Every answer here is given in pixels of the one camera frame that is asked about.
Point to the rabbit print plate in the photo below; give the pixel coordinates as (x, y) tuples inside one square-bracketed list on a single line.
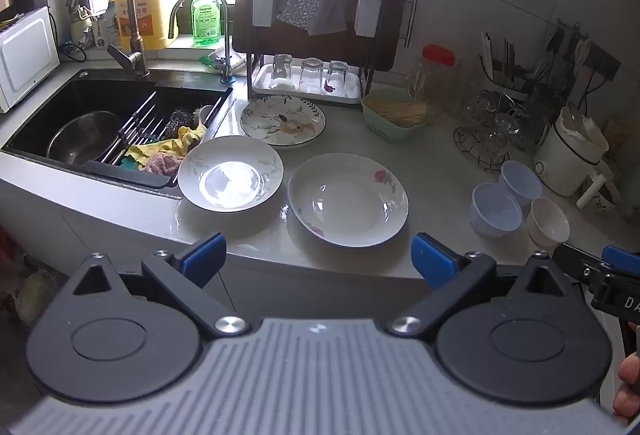
[(282, 122)]

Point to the white drip tray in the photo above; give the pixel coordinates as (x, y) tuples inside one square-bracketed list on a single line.
[(350, 97)]

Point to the black kitchen sink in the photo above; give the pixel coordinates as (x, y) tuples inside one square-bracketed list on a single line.
[(100, 100)]

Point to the chopstick holder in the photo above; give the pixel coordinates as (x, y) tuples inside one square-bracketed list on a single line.
[(505, 75)]

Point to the glass jar red lid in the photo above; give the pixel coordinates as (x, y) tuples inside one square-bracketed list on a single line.
[(435, 70)]

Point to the red flower print plate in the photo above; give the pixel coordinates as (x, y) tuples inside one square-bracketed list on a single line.
[(347, 197)]

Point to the small steel faucet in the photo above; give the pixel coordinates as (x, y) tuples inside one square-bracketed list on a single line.
[(226, 40)]

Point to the pale blue bowl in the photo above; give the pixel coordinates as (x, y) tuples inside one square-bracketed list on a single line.
[(522, 180), (495, 214)]

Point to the roll-up drain rack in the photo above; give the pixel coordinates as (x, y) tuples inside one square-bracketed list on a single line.
[(145, 115)]

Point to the white cutlery holder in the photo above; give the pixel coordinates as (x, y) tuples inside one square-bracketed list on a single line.
[(263, 5), (366, 15)]

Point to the white microwave oven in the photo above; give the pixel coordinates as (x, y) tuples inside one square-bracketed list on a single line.
[(25, 60)]

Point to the brown cutting board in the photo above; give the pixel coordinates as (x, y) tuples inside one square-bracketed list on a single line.
[(385, 30)]

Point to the pink scrubber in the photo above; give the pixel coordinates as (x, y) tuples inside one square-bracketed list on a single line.
[(162, 163)]

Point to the steel bowl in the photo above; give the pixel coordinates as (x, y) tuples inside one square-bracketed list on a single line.
[(82, 137)]

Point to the black wall outlet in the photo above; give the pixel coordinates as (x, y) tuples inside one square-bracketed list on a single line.
[(602, 60)]

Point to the white soap bottle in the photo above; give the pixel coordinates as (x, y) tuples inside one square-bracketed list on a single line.
[(81, 27)]

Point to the yellow cloth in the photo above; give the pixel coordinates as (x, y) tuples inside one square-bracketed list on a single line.
[(177, 145)]

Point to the person's right hand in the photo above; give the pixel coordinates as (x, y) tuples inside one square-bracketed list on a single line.
[(630, 390)]

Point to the green sponge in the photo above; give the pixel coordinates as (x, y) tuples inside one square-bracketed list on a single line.
[(215, 59)]

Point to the white electric cooker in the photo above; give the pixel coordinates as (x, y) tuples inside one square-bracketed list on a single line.
[(565, 160)]

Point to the white ceramic bowl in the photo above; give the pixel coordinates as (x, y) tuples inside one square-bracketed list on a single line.
[(547, 221)]

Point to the floral ceramic bowl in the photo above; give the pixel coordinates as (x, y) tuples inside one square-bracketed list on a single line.
[(607, 202)]

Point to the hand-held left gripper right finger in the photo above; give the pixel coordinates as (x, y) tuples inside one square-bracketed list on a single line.
[(432, 260)]

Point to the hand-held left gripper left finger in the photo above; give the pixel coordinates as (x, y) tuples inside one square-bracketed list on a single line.
[(205, 255)]

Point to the steel wool scourer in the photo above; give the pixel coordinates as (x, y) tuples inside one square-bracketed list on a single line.
[(181, 122)]

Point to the yellow detergent jug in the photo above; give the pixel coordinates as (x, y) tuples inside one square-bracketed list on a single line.
[(145, 0)]

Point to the grey leaf print plate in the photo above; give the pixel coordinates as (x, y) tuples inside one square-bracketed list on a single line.
[(230, 175)]

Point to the green basket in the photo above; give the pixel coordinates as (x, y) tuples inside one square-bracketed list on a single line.
[(395, 117)]

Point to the hanging kitchen utensils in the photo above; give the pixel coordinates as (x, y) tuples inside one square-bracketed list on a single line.
[(565, 50)]

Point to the green dish soap bottle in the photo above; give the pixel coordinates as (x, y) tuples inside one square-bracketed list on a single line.
[(206, 20)]

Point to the clear drinking glass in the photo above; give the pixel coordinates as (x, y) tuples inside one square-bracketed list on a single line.
[(311, 75), (282, 72), (337, 77)]

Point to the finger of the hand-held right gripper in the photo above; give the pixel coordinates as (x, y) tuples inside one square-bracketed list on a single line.
[(580, 265), (622, 255)]

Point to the tall steel faucet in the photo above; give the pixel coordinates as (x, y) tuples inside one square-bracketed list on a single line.
[(131, 30)]

